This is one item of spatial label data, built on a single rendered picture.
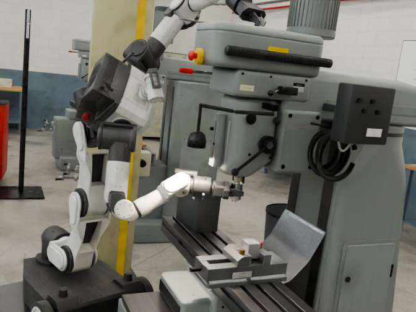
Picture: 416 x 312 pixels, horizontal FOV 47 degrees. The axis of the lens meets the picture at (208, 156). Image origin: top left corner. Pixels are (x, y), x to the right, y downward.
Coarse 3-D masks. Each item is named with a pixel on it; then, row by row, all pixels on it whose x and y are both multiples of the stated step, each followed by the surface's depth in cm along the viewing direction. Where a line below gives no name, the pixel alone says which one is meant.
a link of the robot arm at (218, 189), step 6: (204, 180) 195; (210, 180) 195; (204, 186) 194; (210, 186) 195; (216, 186) 194; (222, 186) 194; (228, 186) 193; (204, 192) 194; (210, 192) 195; (216, 192) 194; (222, 192) 194; (228, 192) 192; (222, 198) 194
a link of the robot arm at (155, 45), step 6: (150, 42) 211; (156, 42) 211; (150, 48) 210; (156, 48) 211; (162, 48) 213; (150, 54) 209; (156, 54) 212; (144, 60) 208; (150, 60) 210; (156, 60) 214; (144, 66) 212; (150, 66) 213; (156, 66) 215
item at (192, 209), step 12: (180, 204) 242; (192, 204) 232; (204, 204) 227; (216, 204) 231; (180, 216) 242; (192, 216) 232; (204, 216) 229; (216, 216) 232; (192, 228) 232; (204, 228) 230; (216, 228) 234
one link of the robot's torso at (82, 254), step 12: (72, 192) 230; (72, 204) 228; (72, 216) 228; (96, 216) 239; (108, 216) 238; (72, 228) 234; (84, 228) 231; (96, 228) 240; (72, 240) 240; (84, 240) 243; (96, 240) 241; (72, 252) 240; (84, 252) 240; (72, 264) 240; (84, 264) 244
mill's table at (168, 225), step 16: (176, 224) 238; (176, 240) 228; (192, 240) 219; (208, 240) 224; (224, 240) 224; (192, 256) 211; (224, 288) 182; (240, 288) 176; (256, 288) 178; (272, 288) 179; (288, 288) 181; (240, 304) 168; (256, 304) 166; (272, 304) 167; (288, 304) 169; (304, 304) 170
